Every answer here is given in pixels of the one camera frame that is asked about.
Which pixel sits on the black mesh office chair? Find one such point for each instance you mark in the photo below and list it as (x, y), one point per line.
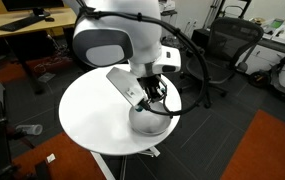
(235, 40)

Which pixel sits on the black kick scooter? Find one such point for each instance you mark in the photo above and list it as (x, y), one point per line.
(275, 78)

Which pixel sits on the black computer mouse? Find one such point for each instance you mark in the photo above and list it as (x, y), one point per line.
(49, 19)

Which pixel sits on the white round bowl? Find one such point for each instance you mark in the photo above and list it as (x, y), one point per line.
(148, 125)

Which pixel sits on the grey floor box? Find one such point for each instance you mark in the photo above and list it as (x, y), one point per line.
(47, 77)

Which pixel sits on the white printer box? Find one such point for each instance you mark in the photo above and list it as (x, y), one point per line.
(168, 5)

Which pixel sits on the white side cabinet desk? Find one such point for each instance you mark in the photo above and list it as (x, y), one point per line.
(265, 55)

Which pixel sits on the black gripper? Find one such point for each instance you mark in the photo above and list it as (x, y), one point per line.
(150, 81)

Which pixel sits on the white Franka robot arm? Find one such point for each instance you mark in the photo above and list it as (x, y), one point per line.
(132, 30)

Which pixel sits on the round white table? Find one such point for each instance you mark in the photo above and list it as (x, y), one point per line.
(95, 116)

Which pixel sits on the black computer monitor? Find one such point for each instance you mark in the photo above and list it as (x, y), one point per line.
(32, 4)

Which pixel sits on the green container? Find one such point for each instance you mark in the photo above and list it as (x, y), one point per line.
(277, 23)

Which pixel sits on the yellow wooden desk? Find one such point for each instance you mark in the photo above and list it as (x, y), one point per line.
(58, 16)

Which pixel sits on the small white card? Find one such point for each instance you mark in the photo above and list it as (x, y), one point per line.
(51, 158)

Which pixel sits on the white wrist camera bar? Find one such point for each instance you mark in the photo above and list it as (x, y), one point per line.
(125, 86)

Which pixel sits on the white pedestal cabinet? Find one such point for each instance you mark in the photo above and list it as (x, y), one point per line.
(170, 21)

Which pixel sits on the black box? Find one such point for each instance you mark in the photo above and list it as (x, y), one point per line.
(200, 38)

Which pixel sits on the black tripod stand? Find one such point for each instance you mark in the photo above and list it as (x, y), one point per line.
(217, 11)

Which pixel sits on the black computer keyboard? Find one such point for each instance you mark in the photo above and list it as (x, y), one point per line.
(20, 24)

